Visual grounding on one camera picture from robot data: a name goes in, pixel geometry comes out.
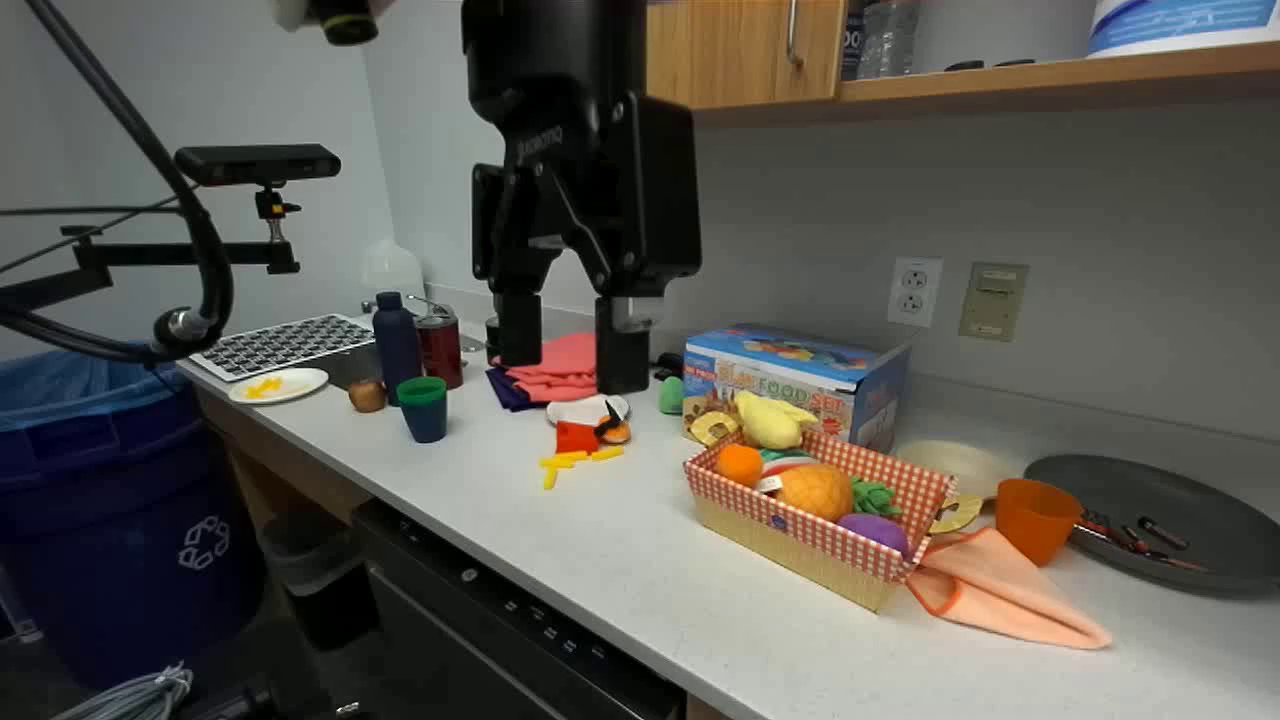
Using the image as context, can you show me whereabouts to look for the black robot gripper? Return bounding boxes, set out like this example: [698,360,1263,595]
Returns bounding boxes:
[459,0,706,397]

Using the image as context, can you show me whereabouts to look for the wooden cabinet door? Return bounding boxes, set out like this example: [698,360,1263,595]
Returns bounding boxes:
[644,0,850,114]

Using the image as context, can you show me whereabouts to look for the coral pink cloth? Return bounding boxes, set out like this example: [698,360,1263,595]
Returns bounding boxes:
[504,328,605,409]

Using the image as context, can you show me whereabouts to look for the small white round plate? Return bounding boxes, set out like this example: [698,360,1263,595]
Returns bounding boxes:
[546,392,635,432]

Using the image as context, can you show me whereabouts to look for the dark blue cloth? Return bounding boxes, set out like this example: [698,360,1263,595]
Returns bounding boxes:
[484,360,536,418]

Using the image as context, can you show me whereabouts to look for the red toy block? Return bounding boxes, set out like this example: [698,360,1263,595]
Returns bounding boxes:
[554,422,609,458]

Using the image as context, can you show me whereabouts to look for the yellow toy fries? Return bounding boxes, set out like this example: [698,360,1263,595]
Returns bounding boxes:
[536,445,633,493]

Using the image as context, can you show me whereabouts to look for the dark red jar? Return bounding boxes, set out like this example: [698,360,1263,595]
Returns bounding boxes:
[411,300,470,392]

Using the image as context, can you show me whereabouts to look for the green cup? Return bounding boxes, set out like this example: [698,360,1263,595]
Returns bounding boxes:
[392,373,451,447]

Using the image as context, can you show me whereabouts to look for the tan sliced toy food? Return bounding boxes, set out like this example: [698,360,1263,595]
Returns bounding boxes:
[686,405,744,452]

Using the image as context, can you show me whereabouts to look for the dark blue bottle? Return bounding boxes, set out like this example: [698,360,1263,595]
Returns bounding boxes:
[367,287,425,397]

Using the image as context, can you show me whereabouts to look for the translucent white jug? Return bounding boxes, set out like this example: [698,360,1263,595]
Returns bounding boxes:
[358,238,433,316]

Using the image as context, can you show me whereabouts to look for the orange toy fruit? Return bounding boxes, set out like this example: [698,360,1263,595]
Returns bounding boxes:
[713,440,769,487]

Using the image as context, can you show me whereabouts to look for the small brown round toy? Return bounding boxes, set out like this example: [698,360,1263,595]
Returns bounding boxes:
[344,376,392,418]

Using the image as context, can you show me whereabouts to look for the colourful toy cardboard box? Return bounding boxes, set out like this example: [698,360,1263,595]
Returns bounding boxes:
[682,319,911,452]

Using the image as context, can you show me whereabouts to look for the white red toy slice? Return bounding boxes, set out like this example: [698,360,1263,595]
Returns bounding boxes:
[755,458,816,500]

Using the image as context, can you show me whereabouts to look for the white oval plate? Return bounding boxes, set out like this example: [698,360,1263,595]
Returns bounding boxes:
[226,365,332,409]

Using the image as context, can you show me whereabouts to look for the yellow orange toy mango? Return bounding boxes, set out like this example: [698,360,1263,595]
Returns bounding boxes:
[778,459,858,526]

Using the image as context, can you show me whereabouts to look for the black dishwasher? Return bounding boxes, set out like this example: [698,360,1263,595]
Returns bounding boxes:
[352,496,691,720]

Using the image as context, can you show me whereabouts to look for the red checkered basket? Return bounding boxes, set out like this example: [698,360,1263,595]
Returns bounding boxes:
[682,432,962,617]

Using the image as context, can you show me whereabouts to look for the green toy vegetable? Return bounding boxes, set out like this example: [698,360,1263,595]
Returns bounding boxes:
[850,478,901,521]

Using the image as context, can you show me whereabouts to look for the small black waste bin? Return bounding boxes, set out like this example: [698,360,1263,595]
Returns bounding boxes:
[256,512,385,657]

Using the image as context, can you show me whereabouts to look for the white power outlet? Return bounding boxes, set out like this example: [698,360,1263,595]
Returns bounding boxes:
[886,254,950,333]

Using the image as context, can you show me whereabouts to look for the purple toy eggplant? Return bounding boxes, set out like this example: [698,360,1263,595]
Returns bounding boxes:
[841,512,911,556]

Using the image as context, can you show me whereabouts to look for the beige round plate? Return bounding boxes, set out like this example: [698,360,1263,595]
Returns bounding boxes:
[894,436,1024,509]

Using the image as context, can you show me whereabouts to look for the pale yellow toy slice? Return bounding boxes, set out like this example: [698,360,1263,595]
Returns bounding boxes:
[928,493,992,541]

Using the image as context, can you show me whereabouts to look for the clear water bottle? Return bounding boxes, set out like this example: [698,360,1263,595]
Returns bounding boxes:
[846,0,925,80]

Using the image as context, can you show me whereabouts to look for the blue recycling bin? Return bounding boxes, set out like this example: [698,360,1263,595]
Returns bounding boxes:
[0,349,271,694]

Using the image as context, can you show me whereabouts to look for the orange plastic cup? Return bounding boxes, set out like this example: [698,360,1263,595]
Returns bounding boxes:
[992,478,1087,569]

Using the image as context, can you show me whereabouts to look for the peach cloth napkin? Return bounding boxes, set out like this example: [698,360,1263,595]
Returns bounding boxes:
[901,521,1115,657]

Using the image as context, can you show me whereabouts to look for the grey plastic bag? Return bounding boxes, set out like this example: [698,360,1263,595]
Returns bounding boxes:
[54,660,199,720]

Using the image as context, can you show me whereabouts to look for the reddish brown toy strip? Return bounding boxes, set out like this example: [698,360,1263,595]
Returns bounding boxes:
[1074,512,1212,579]

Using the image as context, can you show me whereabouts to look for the dark toy piece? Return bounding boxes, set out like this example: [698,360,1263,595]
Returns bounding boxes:
[1137,512,1194,552]

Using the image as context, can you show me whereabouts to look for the dark grey round plate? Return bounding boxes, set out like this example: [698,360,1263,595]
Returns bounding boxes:
[1019,452,1280,605]

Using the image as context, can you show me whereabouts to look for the white tub with blue label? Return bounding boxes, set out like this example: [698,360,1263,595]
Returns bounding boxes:
[1086,0,1280,59]

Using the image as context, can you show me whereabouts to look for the wooden counter frame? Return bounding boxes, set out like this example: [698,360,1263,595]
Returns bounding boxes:
[195,392,374,538]

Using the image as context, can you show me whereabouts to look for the black bar camera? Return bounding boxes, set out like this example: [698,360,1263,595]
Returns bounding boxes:
[173,141,344,188]

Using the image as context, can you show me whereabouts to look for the thick black cable hose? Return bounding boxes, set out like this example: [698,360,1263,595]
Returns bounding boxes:
[0,0,239,368]

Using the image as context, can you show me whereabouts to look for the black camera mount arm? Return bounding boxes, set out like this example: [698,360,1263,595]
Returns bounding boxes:
[0,185,306,326]

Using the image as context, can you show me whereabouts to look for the beige wall plate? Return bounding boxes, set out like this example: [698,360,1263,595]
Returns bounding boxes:
[958,258,1031,346]

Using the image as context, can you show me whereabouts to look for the wooden wall cabinet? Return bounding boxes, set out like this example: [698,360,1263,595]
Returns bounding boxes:
[644,0,1280,131]

